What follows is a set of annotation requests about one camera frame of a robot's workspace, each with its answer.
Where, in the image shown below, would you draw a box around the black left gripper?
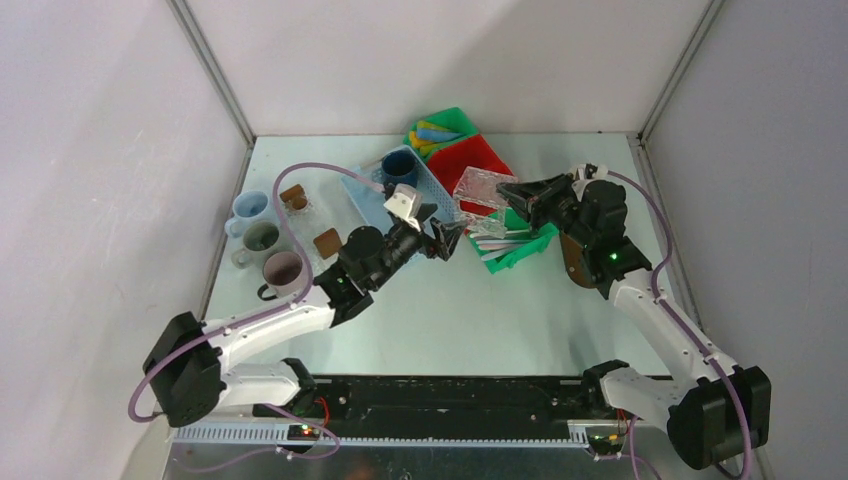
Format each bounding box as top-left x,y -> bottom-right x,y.
368,203 -> 467,290

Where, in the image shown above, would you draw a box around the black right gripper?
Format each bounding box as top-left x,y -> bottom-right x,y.
496,173 -> 595,249

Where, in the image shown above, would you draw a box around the clear glass rectangular container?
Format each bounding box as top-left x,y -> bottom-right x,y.
452,166 -> 519,238

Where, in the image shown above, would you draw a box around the green bin with toothbrushes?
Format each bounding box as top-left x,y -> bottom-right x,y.
468,208 -> 559,274

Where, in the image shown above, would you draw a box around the dark blue ceramic mug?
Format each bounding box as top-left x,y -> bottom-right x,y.
380,149 -> 418,188

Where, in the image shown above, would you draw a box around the light blue plastic basket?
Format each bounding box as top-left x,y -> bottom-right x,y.
340,145 -> 458,266

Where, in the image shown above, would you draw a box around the glass jar with brown lid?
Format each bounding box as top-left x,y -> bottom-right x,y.
313,228 -> 343,260

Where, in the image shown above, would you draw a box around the pink ceramic mug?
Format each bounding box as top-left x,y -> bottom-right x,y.
257,251 -> 309,301

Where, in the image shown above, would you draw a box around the grey ceramic mug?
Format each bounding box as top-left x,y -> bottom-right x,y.
231,221 -> 282,270

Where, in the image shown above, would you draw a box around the light blue ceramic mug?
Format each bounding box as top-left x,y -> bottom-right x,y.
224,190 -> 275,238

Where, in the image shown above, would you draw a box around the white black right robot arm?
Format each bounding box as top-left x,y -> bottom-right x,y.
496,166 -> 772,479

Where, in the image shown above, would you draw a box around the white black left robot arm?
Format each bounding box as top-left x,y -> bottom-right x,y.
131,214 -> 466,428

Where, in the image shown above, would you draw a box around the yellow toothpaste tube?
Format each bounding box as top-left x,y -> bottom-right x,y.
407,120 -> 448,155

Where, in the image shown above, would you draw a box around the blue toothpaste tube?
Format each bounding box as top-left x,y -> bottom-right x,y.
416,128 -> 463,143

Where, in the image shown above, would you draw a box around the brown oval wooden tray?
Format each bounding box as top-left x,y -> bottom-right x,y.
560,233 -> 596,289

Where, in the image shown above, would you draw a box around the green bin with toothpaste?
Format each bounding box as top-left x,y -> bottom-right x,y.
403,107 -> 479,162

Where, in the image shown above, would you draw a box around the clear textured glass tray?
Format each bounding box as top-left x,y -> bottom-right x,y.
285,200 -> 335,276

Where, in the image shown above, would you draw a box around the red plastic bin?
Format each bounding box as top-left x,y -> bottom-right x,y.
426,134 -> 513,194

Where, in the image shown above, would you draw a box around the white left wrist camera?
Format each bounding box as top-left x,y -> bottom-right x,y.
383,184 -> 422,226

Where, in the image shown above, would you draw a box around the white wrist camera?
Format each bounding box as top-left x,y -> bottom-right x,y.
568,163 -> 609,201
383,184 -> 422,226

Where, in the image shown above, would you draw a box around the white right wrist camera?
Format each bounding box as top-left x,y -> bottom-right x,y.
568,163 -> 609,201

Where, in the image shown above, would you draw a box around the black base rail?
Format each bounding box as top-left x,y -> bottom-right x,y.
251,376 -> 617,442

